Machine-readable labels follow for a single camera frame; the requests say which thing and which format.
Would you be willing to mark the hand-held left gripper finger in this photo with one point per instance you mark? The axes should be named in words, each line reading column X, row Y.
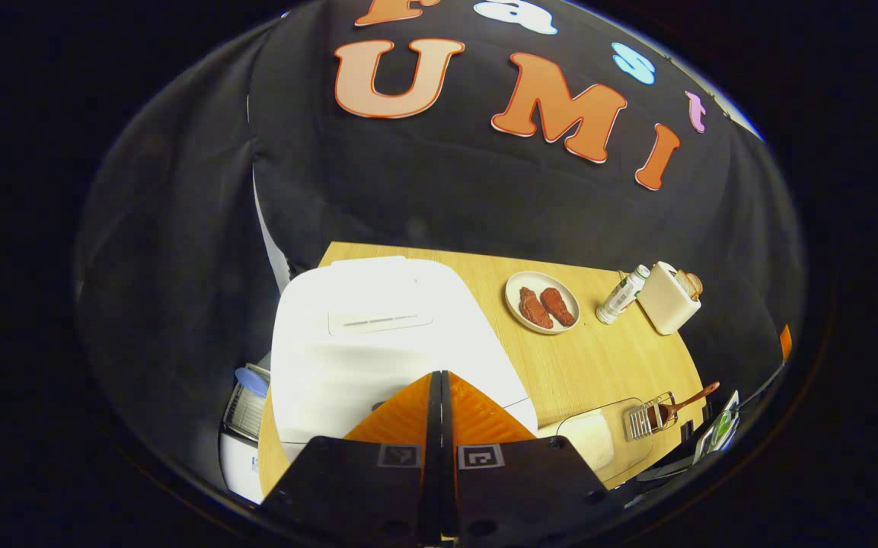
column 447, row 457
column 435, row 426

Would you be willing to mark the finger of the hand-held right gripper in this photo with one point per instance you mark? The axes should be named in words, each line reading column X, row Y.
column 786, row 342

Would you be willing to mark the white rice cooker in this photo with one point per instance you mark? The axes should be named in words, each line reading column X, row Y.
column 378, row 358

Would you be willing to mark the brown wooden spoon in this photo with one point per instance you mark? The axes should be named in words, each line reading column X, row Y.
column 686, row 403

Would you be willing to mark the clear rice container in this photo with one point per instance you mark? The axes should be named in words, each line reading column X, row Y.
column 595, row 441

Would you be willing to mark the white printed board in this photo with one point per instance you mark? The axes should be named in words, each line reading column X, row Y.
column 722, row 426

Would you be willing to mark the toasted bread slice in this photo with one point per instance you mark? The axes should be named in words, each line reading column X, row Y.
column 682, row 283
column 697, row 283

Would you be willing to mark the white toaster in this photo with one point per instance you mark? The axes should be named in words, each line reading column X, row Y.
column 663, row 304

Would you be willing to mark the white round plate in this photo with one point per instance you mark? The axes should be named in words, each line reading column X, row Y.
column 515, row 301

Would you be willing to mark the white drink bottle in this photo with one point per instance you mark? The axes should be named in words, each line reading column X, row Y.
column 621, row 295

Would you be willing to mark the blue round lid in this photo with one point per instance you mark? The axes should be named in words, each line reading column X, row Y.
column 252, row 380

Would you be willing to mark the white grilled appliance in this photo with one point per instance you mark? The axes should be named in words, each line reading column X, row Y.
column 239, row 449

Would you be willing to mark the black backdrop cloth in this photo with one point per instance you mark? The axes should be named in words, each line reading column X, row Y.
column 408, row 190

